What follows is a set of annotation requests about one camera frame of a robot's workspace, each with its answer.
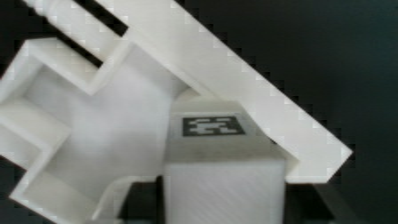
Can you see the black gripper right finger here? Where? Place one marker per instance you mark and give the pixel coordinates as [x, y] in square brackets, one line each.
[314, 205]

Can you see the white chair seat part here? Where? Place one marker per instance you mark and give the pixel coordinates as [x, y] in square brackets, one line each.
[81, 138]

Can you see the white U-shaped fence frame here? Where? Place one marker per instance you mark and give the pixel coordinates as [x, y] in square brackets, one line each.
[179, 43]

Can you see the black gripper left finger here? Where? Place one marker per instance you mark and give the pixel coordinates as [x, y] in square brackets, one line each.
[131, 202]

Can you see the white chair leg block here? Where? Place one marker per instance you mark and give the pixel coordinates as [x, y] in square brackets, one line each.
[224, 167]

